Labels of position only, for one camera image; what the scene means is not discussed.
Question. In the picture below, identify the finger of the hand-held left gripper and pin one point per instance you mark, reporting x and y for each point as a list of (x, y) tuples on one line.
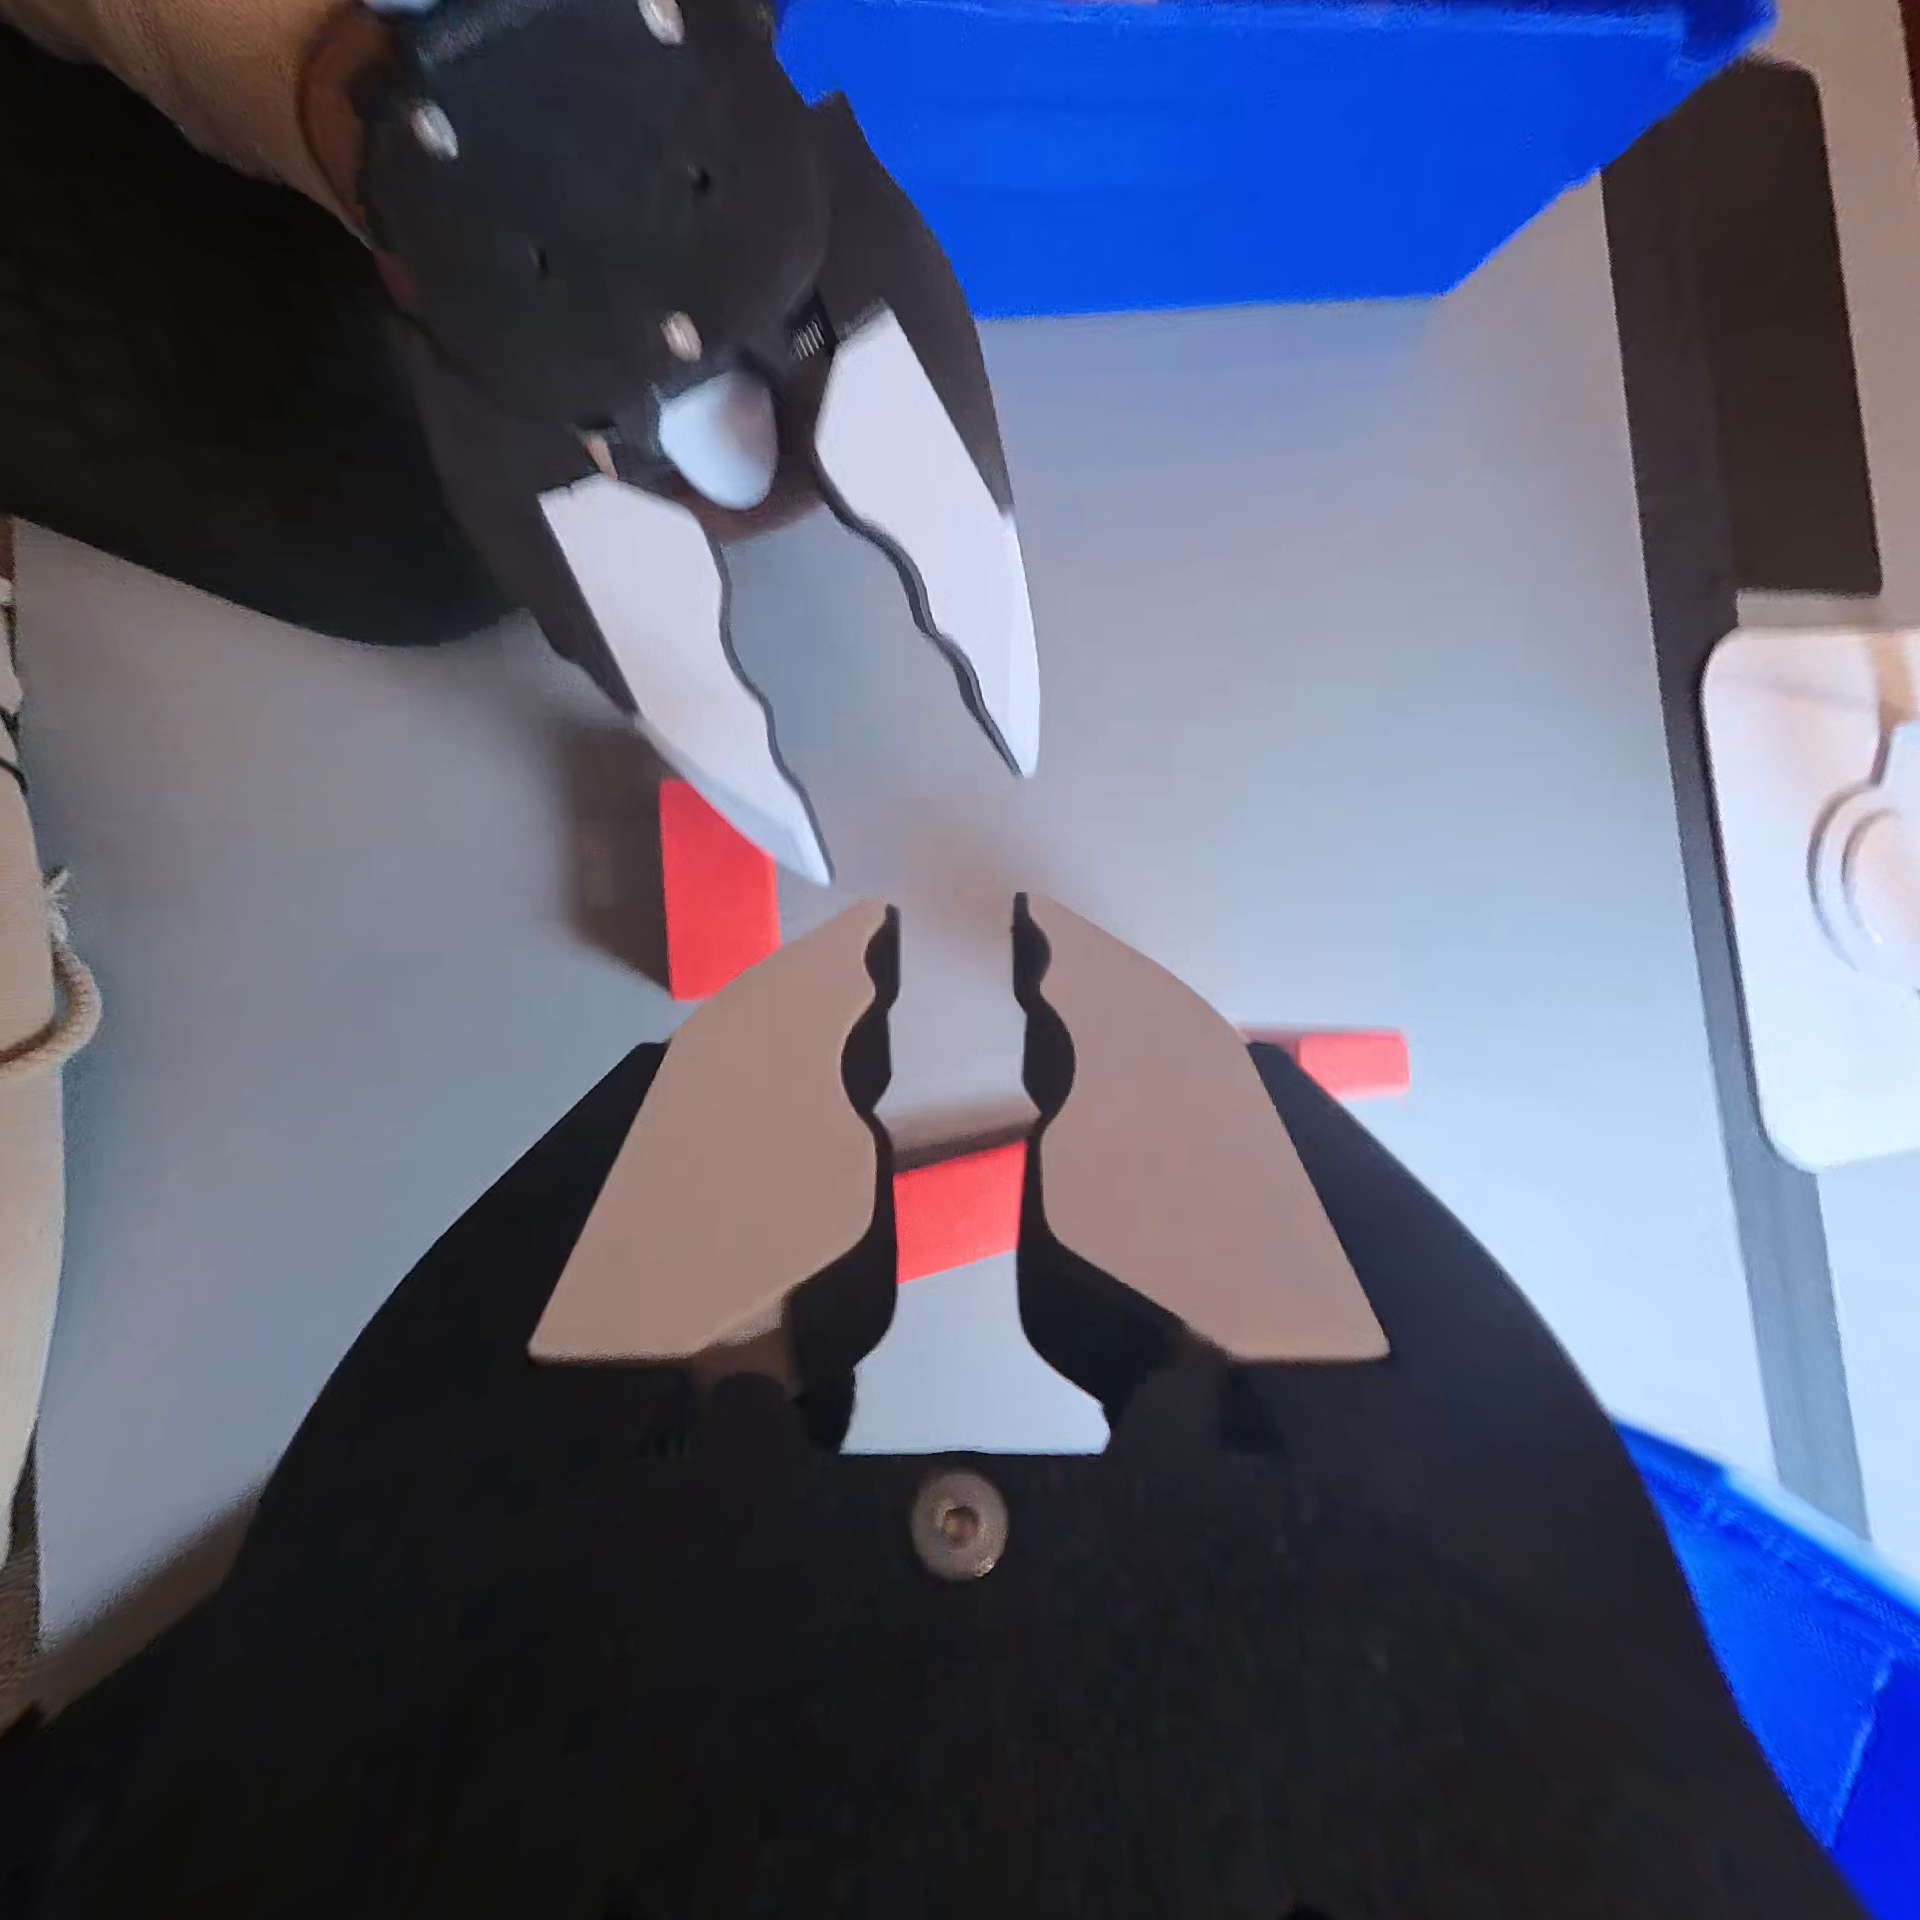
[(662, 632), (933, 495)]

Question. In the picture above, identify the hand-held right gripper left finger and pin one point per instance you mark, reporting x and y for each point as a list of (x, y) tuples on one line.
[(720, 1187)]

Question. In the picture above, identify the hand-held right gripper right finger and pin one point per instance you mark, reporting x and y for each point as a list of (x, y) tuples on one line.
[(1185, 1187)]

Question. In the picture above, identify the red wooden plank block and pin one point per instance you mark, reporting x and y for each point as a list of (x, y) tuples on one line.
[(716, 899), (961, 1210)]

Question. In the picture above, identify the blue plastic bin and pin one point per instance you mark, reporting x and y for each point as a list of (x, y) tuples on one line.
[(1274, 152), (1799, 1680)]

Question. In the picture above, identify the person's left hand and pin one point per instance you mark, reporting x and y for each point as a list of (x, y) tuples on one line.
[(339, 119)]

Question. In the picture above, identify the black mesh wrist rest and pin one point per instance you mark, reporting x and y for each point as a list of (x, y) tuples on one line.
[(179, 453)]

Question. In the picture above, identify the white document stand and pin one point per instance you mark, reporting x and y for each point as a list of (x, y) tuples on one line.
[(1784, 976)]

